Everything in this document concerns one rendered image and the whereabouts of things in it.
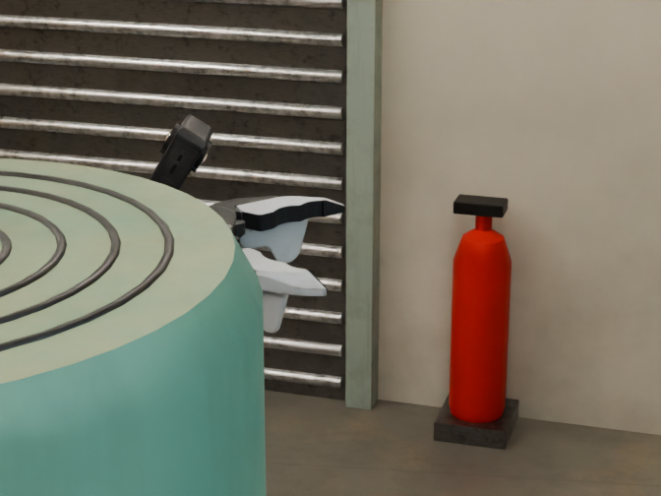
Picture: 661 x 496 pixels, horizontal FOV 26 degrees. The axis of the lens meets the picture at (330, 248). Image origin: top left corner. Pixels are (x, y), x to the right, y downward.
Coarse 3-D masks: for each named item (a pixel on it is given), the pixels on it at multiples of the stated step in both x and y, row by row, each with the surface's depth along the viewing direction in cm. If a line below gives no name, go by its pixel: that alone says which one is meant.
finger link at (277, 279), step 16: (256, 256) 112; (256, 272) 110; (272, 272) 110; (288, 272) 110; (304, 272) 110; (272, 288) 110; (288, 288) 110; (304, 288) 110; (320, 288) 109; (272, 304) 112; (272, 320) 112
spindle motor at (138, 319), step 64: (0, 192) 37; (64, 192) 37; (128, 192) 37; (0, 256) 32; (64, 256) 32; (128, 256) 32; (192, 256) 32; (0, 320) 28; (64, 320) 29; (128, 320) 29; (192, 320) 29; (256, 320) 32; (0, 384) 26; (64, 384) 26; (128, 384) 27; (192, 384) 29; (256, 384) 32; (0, 448) 26; (64, 448) 26; (128, 448) 27; (192, 448) 29; (256, 448) 32
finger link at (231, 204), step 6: (240, 198) 122; (246, 198) 122; (252, 198) 122; (258, 198) 122; (264, 198) 122; (270, 198) 122; (216, 204) 121; (222, 204) 121; (228, 204) 121; (234, 204) 121; (240, 204) 121; (234, 210) 120; (240, 216) 120
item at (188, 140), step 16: (176, 128) 114; (192, 128) 113; (208, 128) 115; (176, 144) 112; (192, 144) 112; (208, 144) 114; (160, 160) 113; (176, 160) 113; (192, 160) 113; (160, 176) 113; (176, 176) 113
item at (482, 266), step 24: (480, 216) 338; (480, 240) 338; (504, 240) 340; (456, 264) 341; (480, 264) 337; (504, 264) 339; (456, 288) 343; (480, 288) 339; (504, 288) 341; (456, 312) 345; (480, 312) 341; (504, 312) 343; (456, 336) 346; (480, 336) 343; (504, 336) 346; (456, 360) 348; (480, 360) 345; (504, 360) 348; (456, 384) 350; (480, 384) 347; (504, 384) 351; (456, 408) 352; (480, 408) 349; (504, 408) 354; (456, 432) 351; (480, 432) 349; (504, 432) 347
